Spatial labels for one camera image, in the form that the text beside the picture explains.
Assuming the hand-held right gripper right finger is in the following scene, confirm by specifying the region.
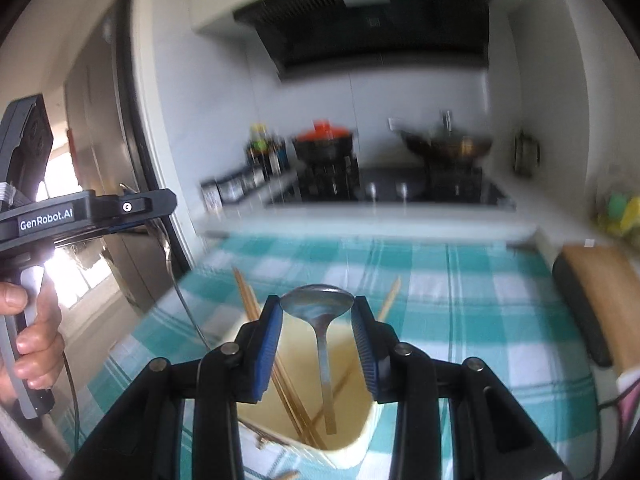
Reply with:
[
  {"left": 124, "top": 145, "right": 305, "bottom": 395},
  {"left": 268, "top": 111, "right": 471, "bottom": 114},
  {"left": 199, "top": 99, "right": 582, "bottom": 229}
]
[{"left": 351, "top": 296, "right": 576, "bottom": 480}]

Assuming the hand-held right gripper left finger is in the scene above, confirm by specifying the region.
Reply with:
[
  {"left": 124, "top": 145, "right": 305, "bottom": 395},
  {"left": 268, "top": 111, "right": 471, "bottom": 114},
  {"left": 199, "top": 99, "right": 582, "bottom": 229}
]
[{"left": 60, "top": 295, "right": 283, "bottom": 480}]

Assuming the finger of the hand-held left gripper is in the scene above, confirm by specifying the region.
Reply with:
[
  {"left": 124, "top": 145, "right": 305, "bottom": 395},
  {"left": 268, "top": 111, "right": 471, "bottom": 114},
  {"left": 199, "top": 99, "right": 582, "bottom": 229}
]
[{"left": 92, "top": 189, "right": 178, "bottom": 235}]

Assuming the cream plastic utensil holder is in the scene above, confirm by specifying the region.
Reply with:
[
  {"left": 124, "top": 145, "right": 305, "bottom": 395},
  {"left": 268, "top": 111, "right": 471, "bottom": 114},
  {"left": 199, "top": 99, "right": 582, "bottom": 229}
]
[{"left": 220, "top": 305, "right": 386, "bottom": 468}]

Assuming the steel spoon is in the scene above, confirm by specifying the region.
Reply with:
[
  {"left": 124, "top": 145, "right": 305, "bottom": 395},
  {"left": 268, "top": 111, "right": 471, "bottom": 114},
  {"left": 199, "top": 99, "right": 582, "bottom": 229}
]
[{"left": 280, "top": 284, "right": 355, "bottom": 436}]

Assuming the person's left hand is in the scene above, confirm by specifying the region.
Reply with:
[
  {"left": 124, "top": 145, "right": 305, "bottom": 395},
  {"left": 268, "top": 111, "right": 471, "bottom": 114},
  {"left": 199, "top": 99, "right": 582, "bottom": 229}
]
[{"left": 0, "top": 280, "right": 67, "bottom": 402}]

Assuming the grey refrigerator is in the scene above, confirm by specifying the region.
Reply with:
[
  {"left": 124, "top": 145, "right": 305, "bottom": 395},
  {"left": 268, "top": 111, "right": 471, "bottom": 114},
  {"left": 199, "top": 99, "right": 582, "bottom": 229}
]
[{"left": 62, "top": 5, "right": 161, "bottom": 311}]

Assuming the row of spice jars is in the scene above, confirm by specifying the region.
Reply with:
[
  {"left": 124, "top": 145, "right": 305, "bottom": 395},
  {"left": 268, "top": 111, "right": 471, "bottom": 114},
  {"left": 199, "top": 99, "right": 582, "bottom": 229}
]
[{"left": 200, "top": 170, "right": 266, "bottom": 211}]

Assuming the teal checked tablecloth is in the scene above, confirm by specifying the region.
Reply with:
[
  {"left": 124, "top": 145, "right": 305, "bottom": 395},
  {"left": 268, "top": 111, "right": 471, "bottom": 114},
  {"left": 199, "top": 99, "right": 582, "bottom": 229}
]
[{"left": 75, "top": 235, "right": 626, "bottom": 480}]

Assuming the yellow capped condiment bottle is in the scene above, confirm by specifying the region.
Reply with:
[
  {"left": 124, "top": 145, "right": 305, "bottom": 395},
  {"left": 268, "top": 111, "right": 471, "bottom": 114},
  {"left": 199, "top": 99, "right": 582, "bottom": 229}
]
[{"left": 247, "top": 124, "right": 271, "bottom": 181}]

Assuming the dark sauce bottle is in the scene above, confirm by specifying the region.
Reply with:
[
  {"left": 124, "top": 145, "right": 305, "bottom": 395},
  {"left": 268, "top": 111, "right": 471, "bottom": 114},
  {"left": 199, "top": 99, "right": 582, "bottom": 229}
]
[{"left": 270, "top": 135, "right": 287, "bottom": 176}]

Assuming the black gas stove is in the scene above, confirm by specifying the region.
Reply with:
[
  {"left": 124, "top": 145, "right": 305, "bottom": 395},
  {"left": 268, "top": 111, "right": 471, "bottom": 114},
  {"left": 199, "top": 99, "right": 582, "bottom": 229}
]
[{"left": 265, "top": 162, "right": 516, "bottom": 211}]

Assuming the black pot with red lid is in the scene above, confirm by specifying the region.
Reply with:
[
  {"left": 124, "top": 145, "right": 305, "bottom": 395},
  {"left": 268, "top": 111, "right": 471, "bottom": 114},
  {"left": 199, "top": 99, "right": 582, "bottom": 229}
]
[{"left": 291, "top": 120, "right": 356, "bottom": 162}]

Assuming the wok with glass lid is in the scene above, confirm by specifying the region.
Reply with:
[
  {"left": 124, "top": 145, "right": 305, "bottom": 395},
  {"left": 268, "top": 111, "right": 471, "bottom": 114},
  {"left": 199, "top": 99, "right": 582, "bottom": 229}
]
[{"left": 389, "top": 110, "right": 493, "bottom": 162}]

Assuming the wooden cutting board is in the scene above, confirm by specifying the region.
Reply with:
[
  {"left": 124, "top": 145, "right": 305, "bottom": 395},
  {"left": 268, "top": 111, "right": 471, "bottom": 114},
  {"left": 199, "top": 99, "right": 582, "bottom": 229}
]
[{"left": 562, "top": 245, "right": 640, "bottom": 371}]

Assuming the plastic bag with yellow contents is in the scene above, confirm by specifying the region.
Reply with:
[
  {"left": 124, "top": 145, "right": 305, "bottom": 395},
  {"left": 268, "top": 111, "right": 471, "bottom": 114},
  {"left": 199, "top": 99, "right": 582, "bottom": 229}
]
[{"left": 595, "top": 180, "right": 640, "bottom": 251}]

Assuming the black range hood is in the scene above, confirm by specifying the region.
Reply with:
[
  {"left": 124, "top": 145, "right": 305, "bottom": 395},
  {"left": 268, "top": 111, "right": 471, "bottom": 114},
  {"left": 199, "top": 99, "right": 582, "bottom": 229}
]
[{"left": 232, "top": 0, "right": 501, "bottom": 81}]

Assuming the black door frame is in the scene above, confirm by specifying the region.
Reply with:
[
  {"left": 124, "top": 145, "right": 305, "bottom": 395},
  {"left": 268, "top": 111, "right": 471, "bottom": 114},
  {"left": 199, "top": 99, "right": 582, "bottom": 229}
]
[{"left": 115, "top": 0, "right": 201, "bottom": 271}]

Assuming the black cable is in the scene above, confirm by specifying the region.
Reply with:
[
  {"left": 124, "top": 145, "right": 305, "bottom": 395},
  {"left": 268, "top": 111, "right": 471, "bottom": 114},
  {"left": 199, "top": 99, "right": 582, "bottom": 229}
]
[{"left": 62, "top": 222, "right": 213, "bottom": 453}]

